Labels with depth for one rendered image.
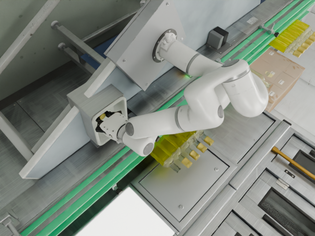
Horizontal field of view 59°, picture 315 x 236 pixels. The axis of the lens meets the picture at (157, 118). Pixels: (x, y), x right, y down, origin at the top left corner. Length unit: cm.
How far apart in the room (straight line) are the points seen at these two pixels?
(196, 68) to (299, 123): 504
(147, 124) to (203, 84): 23
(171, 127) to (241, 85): 24
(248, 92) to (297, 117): 533
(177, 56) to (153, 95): 31
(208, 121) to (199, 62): 37
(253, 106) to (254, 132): 94
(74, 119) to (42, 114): 62
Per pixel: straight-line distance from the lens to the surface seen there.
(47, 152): 122
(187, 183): 146
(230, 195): 149
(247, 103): 81
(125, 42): 104
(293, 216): 162
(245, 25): 191
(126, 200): 141
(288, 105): 622
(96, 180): 128
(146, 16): 106
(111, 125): 108
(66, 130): 119
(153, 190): 143
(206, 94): 76
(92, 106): 112
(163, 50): 117
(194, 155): 137
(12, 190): 159
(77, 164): 131
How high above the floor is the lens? 141
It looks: 22 degrees down
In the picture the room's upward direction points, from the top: 129 degrees clockwise
